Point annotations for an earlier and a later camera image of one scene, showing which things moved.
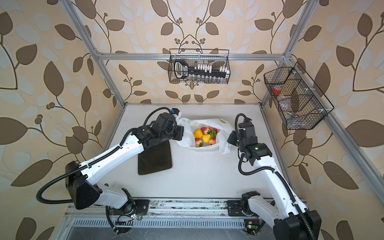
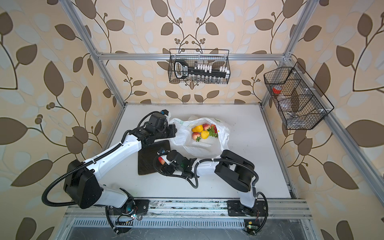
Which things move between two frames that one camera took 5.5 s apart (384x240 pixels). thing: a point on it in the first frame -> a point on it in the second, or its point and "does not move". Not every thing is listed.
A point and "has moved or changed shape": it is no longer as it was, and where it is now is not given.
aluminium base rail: [161, 209] does not move
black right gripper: [230, 138] -> [166, 169]
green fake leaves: [212, 133] does not move
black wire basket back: [199, 66] does not move
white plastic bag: [223, 127] has moved or changed shape
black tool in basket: [181, 70] does not move
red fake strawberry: [212, 141] -> [161, 160]
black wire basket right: [301, 104] does not move
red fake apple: [204, 130] has moved or changed shape
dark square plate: [156, 158] does not move
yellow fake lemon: [198, 133] has moved or changed shape
